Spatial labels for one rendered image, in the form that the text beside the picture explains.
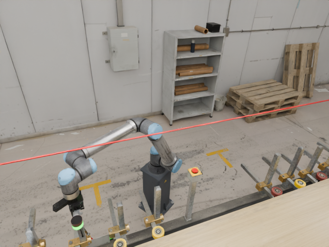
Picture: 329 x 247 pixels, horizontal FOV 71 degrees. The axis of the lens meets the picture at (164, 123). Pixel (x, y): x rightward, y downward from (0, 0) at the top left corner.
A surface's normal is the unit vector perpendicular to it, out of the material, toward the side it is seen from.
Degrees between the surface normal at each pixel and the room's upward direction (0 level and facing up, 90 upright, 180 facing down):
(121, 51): 90
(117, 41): 90
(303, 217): 0
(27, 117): 90
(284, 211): 0
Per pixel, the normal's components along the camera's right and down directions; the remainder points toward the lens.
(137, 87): 0.39, 0.51
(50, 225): 0.04, -0.84
